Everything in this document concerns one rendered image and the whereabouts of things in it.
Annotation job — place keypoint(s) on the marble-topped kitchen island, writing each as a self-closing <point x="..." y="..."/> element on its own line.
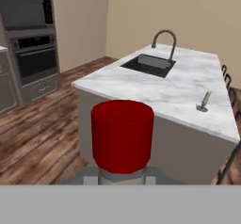
<point x="175" y="86"/>

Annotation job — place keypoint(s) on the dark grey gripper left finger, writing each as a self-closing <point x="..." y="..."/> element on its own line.
<point x="84" y="176"/>

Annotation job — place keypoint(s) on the grey built-in microwave oven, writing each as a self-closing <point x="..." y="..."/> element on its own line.
<point x="26" y="10"/>

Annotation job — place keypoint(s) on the grey tall appliance cabinet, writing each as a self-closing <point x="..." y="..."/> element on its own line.
<point x="40" y="89"/>

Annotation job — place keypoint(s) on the dark curved tap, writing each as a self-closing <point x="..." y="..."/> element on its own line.
<point x="173" y="42"/>

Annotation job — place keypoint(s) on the black sink basin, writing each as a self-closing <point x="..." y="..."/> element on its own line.
<point x="147" y="65"/>

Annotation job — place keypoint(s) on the grey base cupboard run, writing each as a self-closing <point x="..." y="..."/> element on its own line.
<point x="6" y="86"/>

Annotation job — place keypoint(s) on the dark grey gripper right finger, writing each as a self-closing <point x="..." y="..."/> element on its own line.
<point x="158" y="176"/>

